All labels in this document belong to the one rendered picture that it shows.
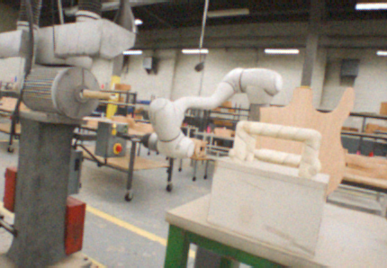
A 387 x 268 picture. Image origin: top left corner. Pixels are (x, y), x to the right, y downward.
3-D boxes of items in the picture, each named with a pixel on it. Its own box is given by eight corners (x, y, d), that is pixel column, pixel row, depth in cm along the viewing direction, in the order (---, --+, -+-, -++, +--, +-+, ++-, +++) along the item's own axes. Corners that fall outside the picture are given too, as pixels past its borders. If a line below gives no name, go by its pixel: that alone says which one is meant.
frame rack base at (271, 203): (205, 223, 67) (214, 159, 66) (226, 209, 81) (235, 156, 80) (314, 259, 54) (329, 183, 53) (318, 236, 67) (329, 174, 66)
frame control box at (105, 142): (69, 160, 147) (74, 117, 146) (98, 158, 166) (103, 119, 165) (97, 170, 135) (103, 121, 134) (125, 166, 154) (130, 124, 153)
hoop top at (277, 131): (234, 131, 66) (235, 119, 65) (238, 131, 68) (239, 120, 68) (317, 144, 56) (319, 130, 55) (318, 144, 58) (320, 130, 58)
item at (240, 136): (229, 161, 66) (234, 125, 65) (233, 160, 69) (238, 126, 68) (241, 164, 64) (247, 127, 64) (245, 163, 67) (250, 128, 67)
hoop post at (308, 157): (297, 175, 57) (303, 135, 57) (299, 174, 60) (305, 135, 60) (311, 179, 56) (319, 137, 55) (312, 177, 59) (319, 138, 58)
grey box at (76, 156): (50, 190, 150) (59, 100, 147) (66, 187, 159) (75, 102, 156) (65, 197, 143) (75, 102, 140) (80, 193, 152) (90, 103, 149)
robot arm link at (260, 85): (250, 190, 165) (283, 200, 151) (237, 201, 154) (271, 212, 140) (251, 67, 144) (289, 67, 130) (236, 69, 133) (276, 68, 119)
